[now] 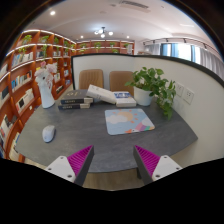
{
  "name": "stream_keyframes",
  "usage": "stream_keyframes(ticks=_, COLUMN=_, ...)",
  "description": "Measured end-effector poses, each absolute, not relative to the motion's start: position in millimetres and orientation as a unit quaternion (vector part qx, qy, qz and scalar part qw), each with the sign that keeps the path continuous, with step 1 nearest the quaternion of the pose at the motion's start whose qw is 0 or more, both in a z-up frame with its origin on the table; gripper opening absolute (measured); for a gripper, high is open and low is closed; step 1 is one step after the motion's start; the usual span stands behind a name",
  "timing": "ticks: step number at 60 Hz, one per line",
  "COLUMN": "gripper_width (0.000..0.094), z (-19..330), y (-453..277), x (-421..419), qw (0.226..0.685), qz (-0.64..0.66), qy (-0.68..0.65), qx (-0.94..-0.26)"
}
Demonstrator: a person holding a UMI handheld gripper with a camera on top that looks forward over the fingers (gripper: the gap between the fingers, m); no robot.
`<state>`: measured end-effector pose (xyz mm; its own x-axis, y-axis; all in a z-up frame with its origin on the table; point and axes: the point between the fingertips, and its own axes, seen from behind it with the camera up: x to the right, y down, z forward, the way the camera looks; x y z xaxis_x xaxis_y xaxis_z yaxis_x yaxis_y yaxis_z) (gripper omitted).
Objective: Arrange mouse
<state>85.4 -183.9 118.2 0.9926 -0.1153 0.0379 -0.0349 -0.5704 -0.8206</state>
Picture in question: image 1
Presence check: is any blue and white book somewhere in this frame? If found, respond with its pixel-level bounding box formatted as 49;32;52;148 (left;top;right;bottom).
112;91;138;108

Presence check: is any long orange shelf with plants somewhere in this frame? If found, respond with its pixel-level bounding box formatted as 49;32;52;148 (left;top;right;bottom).
75;39;136;56

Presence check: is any white computer mouse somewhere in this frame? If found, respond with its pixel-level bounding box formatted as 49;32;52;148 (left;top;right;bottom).
42;124;57;144

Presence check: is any large orange bookshelf unit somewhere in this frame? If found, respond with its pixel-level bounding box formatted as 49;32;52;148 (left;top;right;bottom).
0;29;78;161

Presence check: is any brown upholstered chair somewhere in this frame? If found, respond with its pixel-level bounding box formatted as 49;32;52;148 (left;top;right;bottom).
78;68;105;91
109;70;135;98

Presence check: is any white vase with pink flowers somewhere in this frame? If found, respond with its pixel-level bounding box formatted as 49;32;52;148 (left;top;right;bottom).
34;61;58;110

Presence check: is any green plant in white pot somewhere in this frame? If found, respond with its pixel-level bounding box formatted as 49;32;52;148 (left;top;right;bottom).
124;66;177;121

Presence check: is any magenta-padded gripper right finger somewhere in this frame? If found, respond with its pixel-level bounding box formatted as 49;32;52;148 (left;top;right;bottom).
133;144;183;186

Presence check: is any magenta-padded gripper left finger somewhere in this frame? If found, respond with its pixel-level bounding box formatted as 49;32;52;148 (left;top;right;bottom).
45;144;95;187

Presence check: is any pastel cloud print mouse pad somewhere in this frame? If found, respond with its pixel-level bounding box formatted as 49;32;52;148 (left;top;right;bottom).
104;108;156;136

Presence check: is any window with light curtains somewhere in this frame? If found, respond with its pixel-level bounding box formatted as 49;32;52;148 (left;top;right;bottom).
143;41;224;81

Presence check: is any white cover book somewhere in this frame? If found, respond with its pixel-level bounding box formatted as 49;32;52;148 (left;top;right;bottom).
85;84;118;105

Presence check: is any white wall socket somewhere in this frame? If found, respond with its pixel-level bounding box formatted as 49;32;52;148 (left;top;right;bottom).
175;82;185;98
183;87;195;105

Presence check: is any multi-bulb ceiling lamp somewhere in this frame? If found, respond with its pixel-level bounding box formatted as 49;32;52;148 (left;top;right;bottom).
94;26;115;39

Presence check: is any ceiling air vent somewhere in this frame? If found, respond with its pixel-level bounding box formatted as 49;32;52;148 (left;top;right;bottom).
118;0;151;13

